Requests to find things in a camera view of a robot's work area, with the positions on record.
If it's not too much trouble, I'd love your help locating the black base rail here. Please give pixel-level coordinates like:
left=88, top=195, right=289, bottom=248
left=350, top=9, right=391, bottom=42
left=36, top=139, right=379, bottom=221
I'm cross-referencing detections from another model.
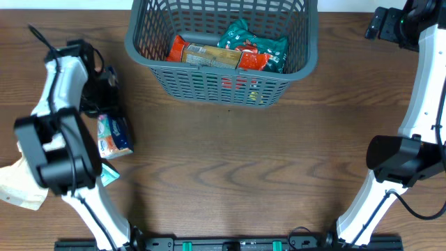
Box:
left=54, top=233, right=405, bottom=251

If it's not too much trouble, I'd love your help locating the green Nescafe coffee bag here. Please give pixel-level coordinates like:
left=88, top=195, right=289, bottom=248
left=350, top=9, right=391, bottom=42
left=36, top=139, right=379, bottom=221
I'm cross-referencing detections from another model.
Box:
left=217, top=19, right=289, bottom=73

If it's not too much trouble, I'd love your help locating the beige paper pouch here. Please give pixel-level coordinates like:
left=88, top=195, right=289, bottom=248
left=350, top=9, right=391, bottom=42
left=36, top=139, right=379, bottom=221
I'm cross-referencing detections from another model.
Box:
left=1, top=142, right=48, bottom=211

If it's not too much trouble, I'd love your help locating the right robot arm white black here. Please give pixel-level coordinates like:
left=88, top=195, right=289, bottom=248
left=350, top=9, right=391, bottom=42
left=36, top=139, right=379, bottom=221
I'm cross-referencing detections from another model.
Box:
left=321, top=0, right=445, bottom=250

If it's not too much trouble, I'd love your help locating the teal wet wipes pack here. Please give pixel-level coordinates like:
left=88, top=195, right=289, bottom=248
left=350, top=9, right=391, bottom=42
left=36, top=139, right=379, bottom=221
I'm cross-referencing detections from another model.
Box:
left=100, top=160, right=120, bottom=186

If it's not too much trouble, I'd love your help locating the Kleenex tissue multipack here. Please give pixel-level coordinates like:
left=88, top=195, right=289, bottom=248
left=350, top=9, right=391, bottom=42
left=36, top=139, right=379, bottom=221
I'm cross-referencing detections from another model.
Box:
left=96, top=66, right=134, bottom=160

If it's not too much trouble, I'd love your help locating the grey plastic basket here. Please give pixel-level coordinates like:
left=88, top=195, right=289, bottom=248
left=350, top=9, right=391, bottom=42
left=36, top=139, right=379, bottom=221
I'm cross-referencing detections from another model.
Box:
left=125, top=0, right=318, bottom=107

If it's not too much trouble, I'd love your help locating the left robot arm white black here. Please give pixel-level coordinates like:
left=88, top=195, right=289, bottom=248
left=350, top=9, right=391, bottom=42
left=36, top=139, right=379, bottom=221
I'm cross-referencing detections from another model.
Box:
left=14, top=40, right=146, bottom=250

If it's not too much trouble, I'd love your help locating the red tan pasta packet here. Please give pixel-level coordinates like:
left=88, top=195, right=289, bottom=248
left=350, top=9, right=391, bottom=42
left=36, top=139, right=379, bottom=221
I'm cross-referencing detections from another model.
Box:
left=165, top=35, right=271, bottom=71

